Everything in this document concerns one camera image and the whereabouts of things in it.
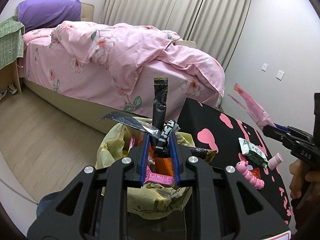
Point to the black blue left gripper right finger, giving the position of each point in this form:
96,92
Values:
224,205

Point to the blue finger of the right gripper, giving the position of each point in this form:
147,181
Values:
284,128

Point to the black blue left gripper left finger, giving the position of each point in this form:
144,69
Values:
94,204

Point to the light pink sachet wrapper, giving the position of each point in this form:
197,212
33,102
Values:
252,108

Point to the green white carton wrapper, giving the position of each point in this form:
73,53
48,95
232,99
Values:
253,153

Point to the black yellow small packet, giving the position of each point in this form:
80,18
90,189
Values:
202,153

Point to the orange snack bag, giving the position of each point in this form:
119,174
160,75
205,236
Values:
159,165

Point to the black silver wrapper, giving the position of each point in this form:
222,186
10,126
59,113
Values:
133,123

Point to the black stick sachet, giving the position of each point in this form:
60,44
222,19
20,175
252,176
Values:
160,102

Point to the red snack packet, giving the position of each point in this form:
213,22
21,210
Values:
256,172

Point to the trash bin with yellow liner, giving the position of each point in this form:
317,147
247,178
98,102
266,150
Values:
152,201

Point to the person right hand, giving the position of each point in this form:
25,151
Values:
301,173

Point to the pink small bottle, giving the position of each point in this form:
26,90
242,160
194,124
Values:
275,161

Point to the pink caterpillar toy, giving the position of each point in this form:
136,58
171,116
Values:
249,176

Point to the blue jeans leg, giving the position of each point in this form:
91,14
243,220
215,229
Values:
44,202

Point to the pink wrapper in bin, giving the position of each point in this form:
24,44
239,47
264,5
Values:
158,178

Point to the black pink table cloth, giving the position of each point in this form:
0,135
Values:
215,130

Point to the beige curtain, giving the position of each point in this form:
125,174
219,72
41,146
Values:
214,25

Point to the pink floral bed sheet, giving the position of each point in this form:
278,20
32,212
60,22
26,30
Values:
50,66

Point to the shoes under nightstand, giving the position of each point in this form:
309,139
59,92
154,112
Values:
10,89

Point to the wooden nightstand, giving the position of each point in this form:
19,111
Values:
10,75

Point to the pink floral duvet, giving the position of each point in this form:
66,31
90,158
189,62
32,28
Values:
124,50

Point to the green checked cloth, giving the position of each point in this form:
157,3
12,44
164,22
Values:
11,41

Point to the purple pillow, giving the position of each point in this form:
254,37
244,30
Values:
37,14

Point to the white wall switch right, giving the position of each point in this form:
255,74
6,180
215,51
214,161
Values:
280,75

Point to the white wall switch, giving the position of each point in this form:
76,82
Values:
280,75
264,67

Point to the white wall switch left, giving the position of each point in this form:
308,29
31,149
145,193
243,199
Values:
264,67

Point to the beige bed frame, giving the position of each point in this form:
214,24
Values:
84,111

